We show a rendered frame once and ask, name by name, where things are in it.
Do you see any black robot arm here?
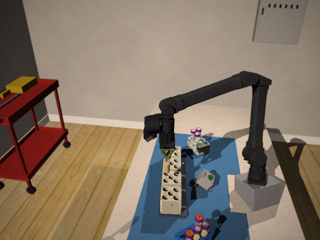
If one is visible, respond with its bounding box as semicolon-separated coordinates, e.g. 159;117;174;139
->
143;71;272;186

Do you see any white tube rack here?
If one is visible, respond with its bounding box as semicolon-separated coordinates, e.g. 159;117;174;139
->
187;136;211;156

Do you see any blue bench mat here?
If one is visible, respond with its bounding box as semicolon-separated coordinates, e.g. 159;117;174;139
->
127;133;250;240

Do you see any blue sample rack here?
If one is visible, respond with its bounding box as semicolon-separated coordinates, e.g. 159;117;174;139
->
174;223;212;240

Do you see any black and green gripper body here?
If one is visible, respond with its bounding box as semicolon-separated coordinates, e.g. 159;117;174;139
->
159;130;175;150

